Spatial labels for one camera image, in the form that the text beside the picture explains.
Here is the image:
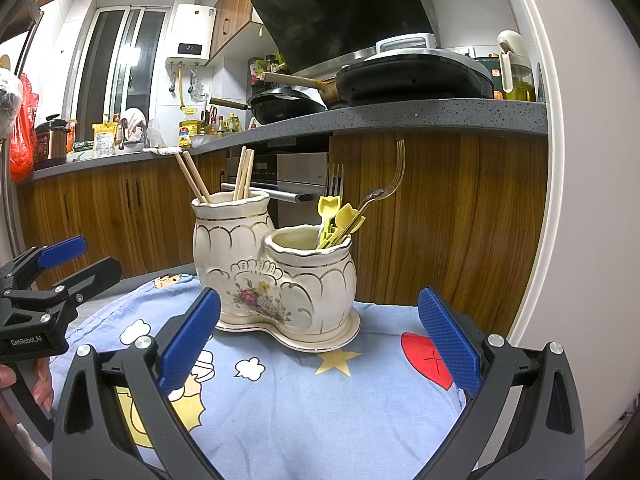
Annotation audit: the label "black range hood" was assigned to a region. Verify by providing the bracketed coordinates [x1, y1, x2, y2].
[250, 0, 436, 76]

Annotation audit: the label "row of seasoning bottles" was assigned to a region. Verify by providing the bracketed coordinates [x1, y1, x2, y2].
[200, 105, 246, 136]

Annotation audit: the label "dark rice cooker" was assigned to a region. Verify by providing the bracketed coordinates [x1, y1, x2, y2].
[32, 116, 71, 170]

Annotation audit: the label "sliding glass window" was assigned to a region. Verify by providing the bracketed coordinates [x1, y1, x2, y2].
[70, 6, 173, 143]

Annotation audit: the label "person's left hand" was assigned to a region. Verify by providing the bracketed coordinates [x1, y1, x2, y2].
[0, 360, 55, 413]

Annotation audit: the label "yellow cooking oil bottle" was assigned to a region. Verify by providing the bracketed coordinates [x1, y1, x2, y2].
[178, 119, 200, 148]

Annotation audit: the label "white plastic bag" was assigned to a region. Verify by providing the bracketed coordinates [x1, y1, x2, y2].
[0, 67, 23, 136]

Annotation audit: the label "wooden chopstick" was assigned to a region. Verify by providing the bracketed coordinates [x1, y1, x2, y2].
[240, 149, 256, 200]
[174, 152, 208, 204]
[234, 146, 248, 201]
[181, 151, 213, 203]

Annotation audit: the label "grey kitchen countertop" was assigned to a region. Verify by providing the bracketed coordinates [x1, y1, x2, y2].
[17, 97, 548, 181]

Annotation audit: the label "wooden wall cabinets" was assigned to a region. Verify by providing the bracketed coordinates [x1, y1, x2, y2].
[209, 0, 281, 63]

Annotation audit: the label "white kitchen appliance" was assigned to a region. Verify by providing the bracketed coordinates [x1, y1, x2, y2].
[375, 32, 438, 56]

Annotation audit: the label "glass oil dispenser bottle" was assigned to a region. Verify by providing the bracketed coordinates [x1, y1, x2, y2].
[496, 30, 537, 102]

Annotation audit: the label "cream ceramic cutlery holder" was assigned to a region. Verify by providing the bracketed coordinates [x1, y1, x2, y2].
[191, 191, 362, 353]

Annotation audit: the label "blue cartoon printed cloth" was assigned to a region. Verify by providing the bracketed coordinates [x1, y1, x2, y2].
[47, 272, 471, 480]

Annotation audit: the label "black pan with lid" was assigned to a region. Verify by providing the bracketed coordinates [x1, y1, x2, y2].
[334, 47, 495, 107]

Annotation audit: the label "brown pan with wooden handle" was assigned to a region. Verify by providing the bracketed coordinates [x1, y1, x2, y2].
[261, 71, 351, 110]

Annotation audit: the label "black wok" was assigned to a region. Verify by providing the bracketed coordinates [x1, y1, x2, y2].
[209, 85, 328, 126]

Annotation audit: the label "red plastic bag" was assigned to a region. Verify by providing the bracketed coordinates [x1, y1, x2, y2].
[9, 72, 41, 184]

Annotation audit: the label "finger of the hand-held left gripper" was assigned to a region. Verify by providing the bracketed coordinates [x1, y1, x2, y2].
[0, 236, 89, 294]
[49, 257, 124, 312]

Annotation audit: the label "white door frame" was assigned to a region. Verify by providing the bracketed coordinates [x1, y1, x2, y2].
[495, 0, 566, 351]

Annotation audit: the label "white rag on faucet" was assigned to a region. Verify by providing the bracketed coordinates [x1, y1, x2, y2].
[121, 107, 147, 141]

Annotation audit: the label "yellow food packet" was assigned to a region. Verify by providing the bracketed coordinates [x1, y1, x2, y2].
[92, 122, 118, 158]

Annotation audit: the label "stainless built-in oven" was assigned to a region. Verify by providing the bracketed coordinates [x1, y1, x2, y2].
[220, 151, 331, 231]

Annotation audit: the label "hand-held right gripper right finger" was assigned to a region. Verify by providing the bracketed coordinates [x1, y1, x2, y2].
[417, 287, 586, 480]

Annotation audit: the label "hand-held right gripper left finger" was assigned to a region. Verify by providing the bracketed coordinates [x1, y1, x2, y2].
[52, 287, 223, 480]

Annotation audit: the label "green kitchen appliance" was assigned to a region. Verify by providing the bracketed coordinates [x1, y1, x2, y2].
[472, 56, 502, 98]

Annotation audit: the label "metal fork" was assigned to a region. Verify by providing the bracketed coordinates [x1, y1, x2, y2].
[326, 162, 346, 201]
[345, 139, 407, 241]

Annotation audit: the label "white water heater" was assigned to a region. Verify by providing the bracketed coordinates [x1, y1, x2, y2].
[165, 3, 217, 67]

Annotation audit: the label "black spice rack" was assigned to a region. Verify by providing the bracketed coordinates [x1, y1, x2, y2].
[248, 50, 291, 96]

